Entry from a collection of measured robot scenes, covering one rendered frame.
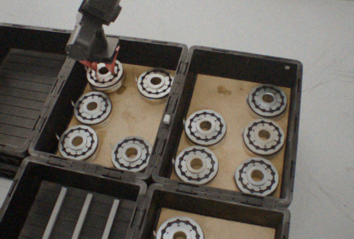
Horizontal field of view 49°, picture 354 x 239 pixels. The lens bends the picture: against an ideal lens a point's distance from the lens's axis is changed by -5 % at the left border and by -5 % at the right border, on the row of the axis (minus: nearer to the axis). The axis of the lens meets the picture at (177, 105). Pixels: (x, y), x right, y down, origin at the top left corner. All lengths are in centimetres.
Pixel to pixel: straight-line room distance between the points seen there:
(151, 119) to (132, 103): 8
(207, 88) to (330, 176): 42
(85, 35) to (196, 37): 59
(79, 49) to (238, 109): 44
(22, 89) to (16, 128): 13
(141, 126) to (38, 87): 34
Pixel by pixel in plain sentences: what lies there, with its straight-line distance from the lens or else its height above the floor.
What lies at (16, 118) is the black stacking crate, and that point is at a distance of 117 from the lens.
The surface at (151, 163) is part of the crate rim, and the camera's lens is 88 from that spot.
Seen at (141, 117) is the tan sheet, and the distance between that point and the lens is 106.
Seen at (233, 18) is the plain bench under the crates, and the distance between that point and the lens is 149.
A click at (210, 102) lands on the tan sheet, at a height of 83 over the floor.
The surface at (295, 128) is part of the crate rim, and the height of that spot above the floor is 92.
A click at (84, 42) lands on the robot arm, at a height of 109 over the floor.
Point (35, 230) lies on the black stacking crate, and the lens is 100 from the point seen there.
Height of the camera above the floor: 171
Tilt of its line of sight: 55 degrees down
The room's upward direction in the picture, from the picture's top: 6 degrees counter-clockwise
